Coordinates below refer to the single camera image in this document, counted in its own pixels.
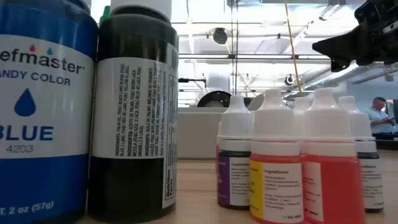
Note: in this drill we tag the small dark dropper bottle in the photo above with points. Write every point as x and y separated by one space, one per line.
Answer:
370 186

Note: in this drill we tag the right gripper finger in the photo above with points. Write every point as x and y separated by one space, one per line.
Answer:
339 64
339 46

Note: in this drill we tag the small orange-red dropper bottle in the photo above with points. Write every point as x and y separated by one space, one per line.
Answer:
335 186

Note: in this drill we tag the black candy color bottle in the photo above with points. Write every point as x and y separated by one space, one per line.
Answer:
130 31

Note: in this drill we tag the black computer monitor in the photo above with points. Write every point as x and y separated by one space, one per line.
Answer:
395 112

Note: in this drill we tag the small dropper bottle purple label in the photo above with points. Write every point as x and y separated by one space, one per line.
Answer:
234 124

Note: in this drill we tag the blue candy color bottle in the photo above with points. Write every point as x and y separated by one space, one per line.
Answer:
46 186

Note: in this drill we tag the grey plastic bin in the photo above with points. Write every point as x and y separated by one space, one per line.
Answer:
199 133

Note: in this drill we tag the person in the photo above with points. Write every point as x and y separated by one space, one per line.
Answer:
381 118

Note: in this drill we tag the round ceiling fixture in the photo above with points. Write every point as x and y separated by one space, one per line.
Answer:
219 35
289 80

